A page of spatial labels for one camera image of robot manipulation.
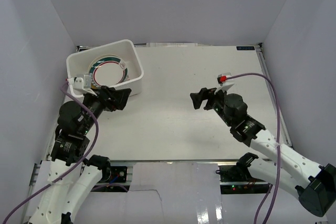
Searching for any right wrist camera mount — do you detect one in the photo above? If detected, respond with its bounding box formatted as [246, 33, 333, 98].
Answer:
[214, 72, 234, 94]

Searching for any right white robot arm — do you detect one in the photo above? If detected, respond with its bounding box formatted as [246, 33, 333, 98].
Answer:
[190, 88, 335, 217]

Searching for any white plate with teal rim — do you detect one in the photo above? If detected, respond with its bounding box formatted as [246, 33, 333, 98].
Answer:
[88, 58, 129, 89]

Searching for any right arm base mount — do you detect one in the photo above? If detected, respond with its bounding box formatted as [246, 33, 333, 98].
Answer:
[216, 165, 270, 195]

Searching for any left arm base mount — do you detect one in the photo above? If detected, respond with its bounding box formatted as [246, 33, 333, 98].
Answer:
[91, 166, 130, 193]

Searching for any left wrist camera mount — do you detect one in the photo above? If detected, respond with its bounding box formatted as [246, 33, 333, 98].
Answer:
[66, 74, 96, 98]

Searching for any cream plain plate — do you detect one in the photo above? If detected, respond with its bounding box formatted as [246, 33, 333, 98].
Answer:
[88, 55, 121, 73]

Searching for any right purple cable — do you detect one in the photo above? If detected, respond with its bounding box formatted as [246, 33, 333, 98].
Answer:
[226, 72, 282, 224]

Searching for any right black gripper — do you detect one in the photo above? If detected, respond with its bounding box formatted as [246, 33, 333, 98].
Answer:
[190, 86, 234, 127]

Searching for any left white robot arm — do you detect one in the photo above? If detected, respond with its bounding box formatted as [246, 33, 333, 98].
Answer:
[28, 86, 131, 223]

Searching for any white plastic bin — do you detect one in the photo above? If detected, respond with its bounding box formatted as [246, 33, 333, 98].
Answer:
[66, 39, 144, 95]

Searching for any purple cable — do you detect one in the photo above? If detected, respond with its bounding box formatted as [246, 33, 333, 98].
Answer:
[226, 72, 282, 224]
[2, 81, 100, 224]

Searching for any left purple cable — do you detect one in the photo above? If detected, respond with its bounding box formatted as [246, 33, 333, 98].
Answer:
[2, 81, 100, 224]

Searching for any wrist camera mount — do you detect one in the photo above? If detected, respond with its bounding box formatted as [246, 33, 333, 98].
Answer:
[214, 72, 234, 94]
[66, 74, 96, 98]

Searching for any blue label sticker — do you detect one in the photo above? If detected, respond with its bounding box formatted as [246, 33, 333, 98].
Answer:
[236, 46, 255, 51]

